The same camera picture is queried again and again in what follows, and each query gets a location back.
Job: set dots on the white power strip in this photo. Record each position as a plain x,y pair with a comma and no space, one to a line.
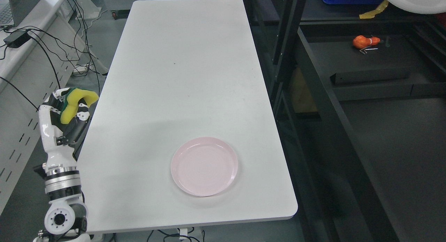
81,69

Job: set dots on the pink round plate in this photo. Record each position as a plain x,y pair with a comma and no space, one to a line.
204,166

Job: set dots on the black power adapter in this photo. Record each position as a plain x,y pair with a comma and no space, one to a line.
17,38

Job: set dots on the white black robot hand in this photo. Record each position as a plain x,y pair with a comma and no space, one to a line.
59,139

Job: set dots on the white rectangular table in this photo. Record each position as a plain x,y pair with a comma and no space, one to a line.
183,69

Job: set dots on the white perforated side desk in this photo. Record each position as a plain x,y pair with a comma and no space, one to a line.
29,74

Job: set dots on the grey laptop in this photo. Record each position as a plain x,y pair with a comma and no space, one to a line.
13,12

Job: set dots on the white cloth bag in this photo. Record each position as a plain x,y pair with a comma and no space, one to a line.
425,7

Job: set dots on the orange plastic toy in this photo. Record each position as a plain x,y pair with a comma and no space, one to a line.
361,42

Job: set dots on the green yellow sponge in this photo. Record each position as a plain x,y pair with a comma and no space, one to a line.
76,105

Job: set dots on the black metal shelf rack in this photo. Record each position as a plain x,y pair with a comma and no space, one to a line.
363,129

